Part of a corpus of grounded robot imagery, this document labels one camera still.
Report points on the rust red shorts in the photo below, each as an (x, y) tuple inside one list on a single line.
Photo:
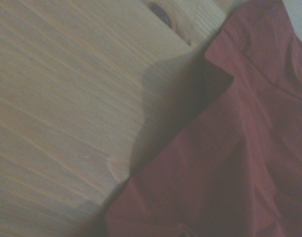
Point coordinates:
[(227, 160)]

